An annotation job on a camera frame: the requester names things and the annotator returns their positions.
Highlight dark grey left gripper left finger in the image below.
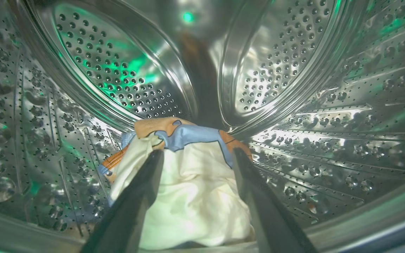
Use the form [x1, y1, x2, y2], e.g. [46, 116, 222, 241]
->
[81, 149, 164, 253]

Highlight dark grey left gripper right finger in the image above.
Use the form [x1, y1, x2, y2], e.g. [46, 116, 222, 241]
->
[232, 148, 317, 253]

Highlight cream orange blue garment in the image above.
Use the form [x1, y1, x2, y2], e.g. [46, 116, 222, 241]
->
[97, 117, 256, 250]

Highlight perforated steel washer drum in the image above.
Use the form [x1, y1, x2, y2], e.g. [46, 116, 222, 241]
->
[0, 0, 405, 253]

